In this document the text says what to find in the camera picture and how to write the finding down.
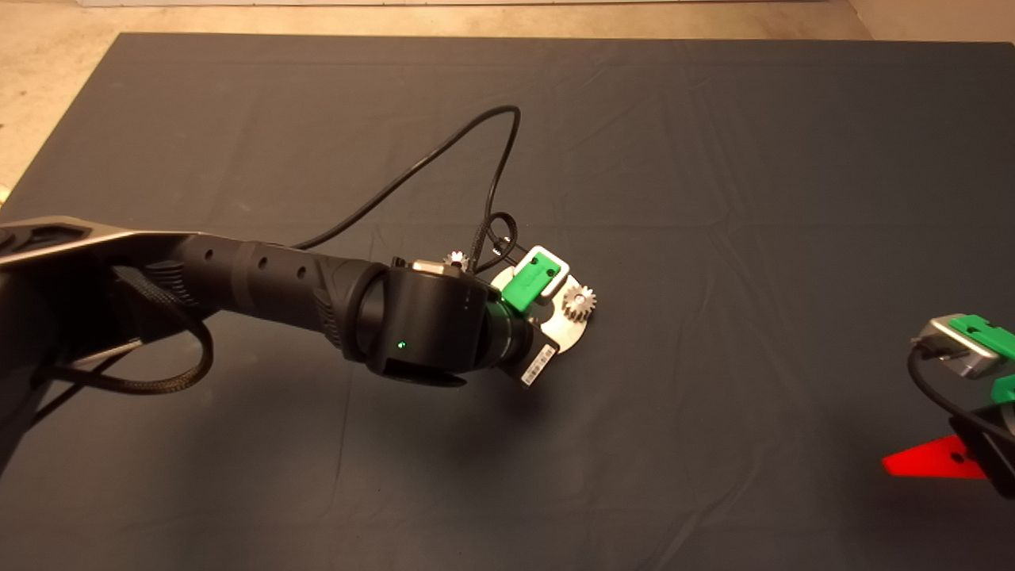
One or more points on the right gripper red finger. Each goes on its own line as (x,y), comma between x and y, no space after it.
(928,461)

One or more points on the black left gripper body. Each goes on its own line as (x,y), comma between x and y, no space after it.
(511,345)

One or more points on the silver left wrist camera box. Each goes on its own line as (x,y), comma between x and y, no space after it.
(563,270)

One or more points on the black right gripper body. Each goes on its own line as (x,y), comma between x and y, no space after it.
(995,452)

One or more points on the green right camera mount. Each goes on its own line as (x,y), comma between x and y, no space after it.
(991,337)

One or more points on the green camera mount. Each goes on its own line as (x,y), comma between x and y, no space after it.
(530,284)
(991,337)

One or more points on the small steel planetary gear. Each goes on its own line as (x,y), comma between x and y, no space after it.
(456,257)
(572,311)

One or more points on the round metal carrier plate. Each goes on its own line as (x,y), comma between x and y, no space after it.
(567,337)

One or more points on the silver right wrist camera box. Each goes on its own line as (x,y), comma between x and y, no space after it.
(947,350)

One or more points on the dark grey table cloth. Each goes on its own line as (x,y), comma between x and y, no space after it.
(714,159)

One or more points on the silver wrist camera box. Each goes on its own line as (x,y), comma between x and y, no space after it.
(563,270)
(947,350)

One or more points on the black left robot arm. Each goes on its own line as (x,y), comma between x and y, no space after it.
(420,333)

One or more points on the green left camera mount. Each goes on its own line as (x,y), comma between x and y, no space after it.
(530,284)

